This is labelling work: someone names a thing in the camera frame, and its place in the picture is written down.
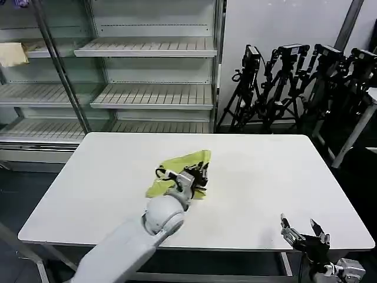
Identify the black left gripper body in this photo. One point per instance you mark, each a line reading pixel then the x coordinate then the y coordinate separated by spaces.
pixel 201 177

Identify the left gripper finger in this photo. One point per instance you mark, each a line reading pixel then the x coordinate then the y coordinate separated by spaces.
pixel 195 168
pixel 201 188

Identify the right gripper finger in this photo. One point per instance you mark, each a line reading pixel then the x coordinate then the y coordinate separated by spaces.
pixel 287 228
pixel 317 228

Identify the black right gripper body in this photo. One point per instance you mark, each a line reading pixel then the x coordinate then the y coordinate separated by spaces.
pixel 313 246

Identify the yellow-green shirt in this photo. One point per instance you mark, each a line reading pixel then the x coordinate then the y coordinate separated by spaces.
pixel 176 161

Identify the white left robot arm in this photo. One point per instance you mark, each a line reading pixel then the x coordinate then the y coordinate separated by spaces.
pixel 159 212

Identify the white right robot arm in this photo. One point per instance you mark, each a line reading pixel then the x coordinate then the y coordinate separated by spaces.
pixel 347 269

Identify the grey-legged side table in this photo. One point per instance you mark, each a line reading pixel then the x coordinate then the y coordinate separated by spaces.
pixel 354 136

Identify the empty grey slatted shelf rack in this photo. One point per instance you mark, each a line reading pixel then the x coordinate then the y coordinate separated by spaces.
pixel 153 48

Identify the slanted steel pole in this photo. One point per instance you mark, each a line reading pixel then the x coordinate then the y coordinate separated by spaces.
pixel 59 59

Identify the glass-fronted grey shelf rack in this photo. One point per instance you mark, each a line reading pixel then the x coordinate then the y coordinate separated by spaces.
pixel 35 94

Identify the slanted grey blurry bar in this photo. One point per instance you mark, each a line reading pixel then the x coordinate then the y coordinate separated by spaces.
pixel 10 234

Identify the beige cardboard sheet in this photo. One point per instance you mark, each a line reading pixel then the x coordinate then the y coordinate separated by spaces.
pixel 13 54

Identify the purple item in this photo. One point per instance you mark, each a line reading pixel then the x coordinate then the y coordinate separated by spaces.
pixel 21 2

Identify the metal table frame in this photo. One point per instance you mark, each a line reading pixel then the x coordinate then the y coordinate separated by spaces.
pixel 286 263

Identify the black tripod with camera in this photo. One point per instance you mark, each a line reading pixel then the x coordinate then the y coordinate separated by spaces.
pixel 291 50
pixel 365 56
pixel 251 57
pixel 327 53

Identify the slanted grey wall beam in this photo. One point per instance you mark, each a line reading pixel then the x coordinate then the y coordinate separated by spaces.
pixel 350 23

